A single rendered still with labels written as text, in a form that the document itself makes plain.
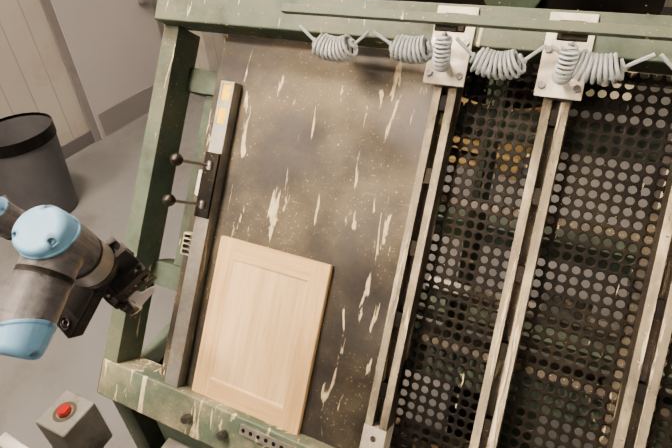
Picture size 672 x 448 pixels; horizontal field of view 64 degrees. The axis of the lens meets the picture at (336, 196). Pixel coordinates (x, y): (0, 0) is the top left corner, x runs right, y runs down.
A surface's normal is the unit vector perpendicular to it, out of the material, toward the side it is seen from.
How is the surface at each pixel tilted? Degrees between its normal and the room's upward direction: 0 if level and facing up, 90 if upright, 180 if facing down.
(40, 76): 90
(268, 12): 54
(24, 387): 0
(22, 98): 90
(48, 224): 29
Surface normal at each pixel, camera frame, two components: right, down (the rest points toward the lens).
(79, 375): -0.07, -0.81
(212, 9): -0.39, -0.04
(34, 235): -0.06, -0.44
